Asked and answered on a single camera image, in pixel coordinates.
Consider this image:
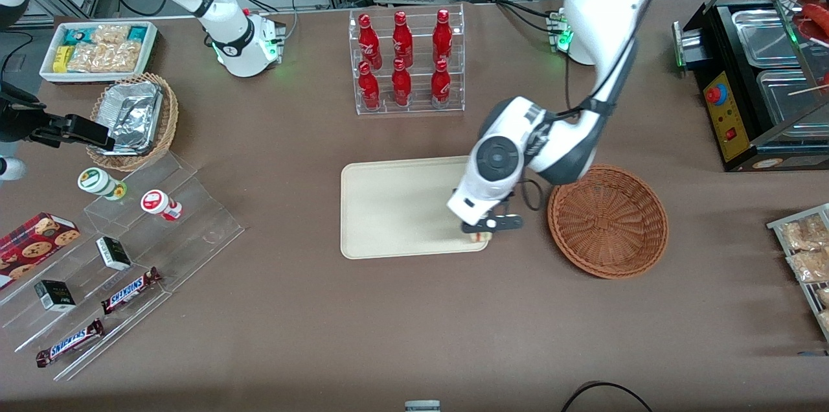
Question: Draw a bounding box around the aluminium foil container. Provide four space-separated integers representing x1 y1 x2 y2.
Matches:
90 81 164 156

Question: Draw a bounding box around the steel machine pan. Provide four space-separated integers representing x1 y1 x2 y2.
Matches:
756 68 829 141
731 8 803 69

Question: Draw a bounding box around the black hot dog machine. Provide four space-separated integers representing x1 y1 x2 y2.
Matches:
672 0 829 174

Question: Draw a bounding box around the red cola bottle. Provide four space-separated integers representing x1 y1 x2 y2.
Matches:
432 8 453 65
391 58 413 108
358 62 381 111
358 13 383 71
430 59 452 109
392 10 415 69

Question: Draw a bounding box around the cream plastic tray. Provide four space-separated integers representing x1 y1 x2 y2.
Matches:
340 155 490 260

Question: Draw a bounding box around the small black box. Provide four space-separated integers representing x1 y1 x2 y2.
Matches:
95 236 133 272
34 279 77 314

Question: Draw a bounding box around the clear acrylic bottle rack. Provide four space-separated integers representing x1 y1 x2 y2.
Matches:
348 3 466 117

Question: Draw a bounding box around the tan wicker basket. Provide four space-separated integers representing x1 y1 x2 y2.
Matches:
85 72 180 172

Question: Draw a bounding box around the large clear cracker bag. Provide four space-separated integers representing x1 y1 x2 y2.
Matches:
67 41 142 74

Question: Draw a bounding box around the clear acrylic step display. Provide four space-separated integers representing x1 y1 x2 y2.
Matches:
0 151 246 382

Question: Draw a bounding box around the red sausage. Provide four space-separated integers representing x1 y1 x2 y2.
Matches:
801 3 829 45

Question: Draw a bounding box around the tray of wrapped snacks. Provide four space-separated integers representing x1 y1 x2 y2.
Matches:
766 203 829 343

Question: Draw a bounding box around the brown round wicker basket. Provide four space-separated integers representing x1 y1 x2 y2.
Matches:
547 164 670 280

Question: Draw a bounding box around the brown Snickers bar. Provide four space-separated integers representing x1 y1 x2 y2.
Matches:
101 267 163 316
35 318 106 369

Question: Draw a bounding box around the green lidded yogurt cup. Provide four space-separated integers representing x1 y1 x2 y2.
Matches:
77 166 128 201

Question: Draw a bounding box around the red lidded yogurt cup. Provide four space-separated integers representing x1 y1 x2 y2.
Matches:
141 189 184 223

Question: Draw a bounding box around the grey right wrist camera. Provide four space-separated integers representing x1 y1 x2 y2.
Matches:
0 157 28 182

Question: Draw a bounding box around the white rectangular snack bin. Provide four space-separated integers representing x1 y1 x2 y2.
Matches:
39 20 159 84

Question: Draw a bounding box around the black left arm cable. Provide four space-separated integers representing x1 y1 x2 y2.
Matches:
517 0 688 213

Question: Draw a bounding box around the red cookie box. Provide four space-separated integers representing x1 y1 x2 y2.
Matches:
0 212 82 290

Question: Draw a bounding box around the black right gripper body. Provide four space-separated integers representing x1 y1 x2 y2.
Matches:
0 82 50 144

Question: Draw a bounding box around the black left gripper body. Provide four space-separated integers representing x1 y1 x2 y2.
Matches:
460 192 524 235

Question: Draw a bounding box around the small clear cracker bag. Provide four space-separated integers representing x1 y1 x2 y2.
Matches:
89 24 132 45

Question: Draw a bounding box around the black looped cable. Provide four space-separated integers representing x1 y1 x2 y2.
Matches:
560 380 655 412

